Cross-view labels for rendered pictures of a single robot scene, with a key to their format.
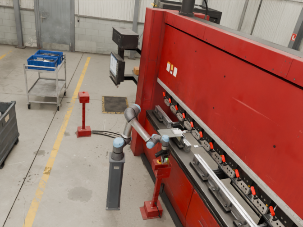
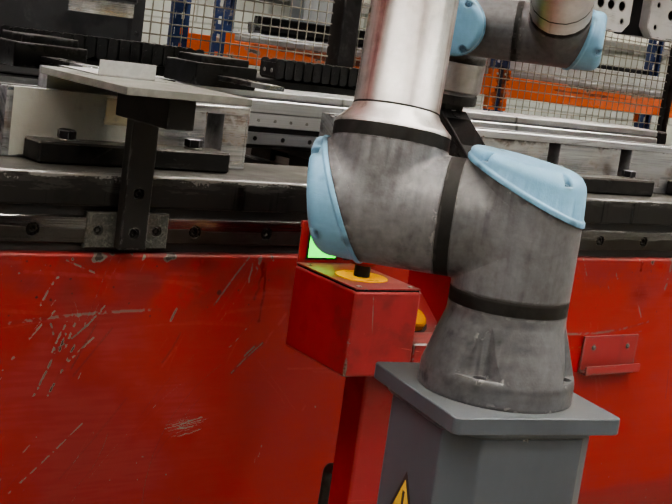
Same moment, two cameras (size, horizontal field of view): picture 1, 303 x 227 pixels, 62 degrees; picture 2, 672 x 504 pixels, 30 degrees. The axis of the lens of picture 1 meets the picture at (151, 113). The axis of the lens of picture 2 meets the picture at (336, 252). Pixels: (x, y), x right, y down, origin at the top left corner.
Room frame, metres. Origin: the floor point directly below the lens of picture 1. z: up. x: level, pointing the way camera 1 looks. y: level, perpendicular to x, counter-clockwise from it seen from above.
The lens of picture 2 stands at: (2.78, 1.44, 1.09)
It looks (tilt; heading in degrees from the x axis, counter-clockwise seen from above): 9 degrees down; 257
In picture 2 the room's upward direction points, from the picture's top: 8 degrees clockwise
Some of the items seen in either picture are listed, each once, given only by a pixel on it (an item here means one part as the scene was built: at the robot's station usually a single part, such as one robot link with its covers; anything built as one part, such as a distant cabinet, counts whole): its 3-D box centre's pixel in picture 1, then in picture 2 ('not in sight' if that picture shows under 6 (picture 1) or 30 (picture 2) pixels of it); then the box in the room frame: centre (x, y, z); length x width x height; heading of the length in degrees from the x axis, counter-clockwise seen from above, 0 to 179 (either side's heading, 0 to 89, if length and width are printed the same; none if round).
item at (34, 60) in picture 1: (43, 62); not in sight; (4.73, 2.26, 0.92); 0.50 x 0.36 x 0.18; 101
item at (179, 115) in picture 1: (183, 112); not in sight; (2.76, -0.38, 1.26); 0.15 x 0.09 x 0.17; 24
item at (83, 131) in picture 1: (83, 114); not in sight; (3.84, 1.17, 0.41); 0.25 x 0.20 x 0.83; 114
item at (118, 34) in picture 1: (122, 59); not in sight; (3.69, 0.54, 1.53); 0.51 x 0.25 x 0.85; 26
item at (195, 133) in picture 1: (199, 130); not in sight; (2.39, -0.54, 1.26); 0.15 x 0.09 x 0.17; 24
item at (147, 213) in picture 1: (150, 209); not in sight; (2.31, -0.18, 0.06); 0.25 x 0.20 x 0.12; 109
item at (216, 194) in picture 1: (219, 198); (591, 183); (1.79, -0.75, 0.89); 0.30 x 0.05 x 0.03; 24
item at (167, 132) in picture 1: (169, 133); (143, 85); (2.67, -0.26, 1.00); 0.26 x 0.18 x 0.01; 114
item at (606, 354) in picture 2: (203, 224); (611, 354); (1.73, -0.67, 0.59); 0.15 x 0.02 x 0.07; 24
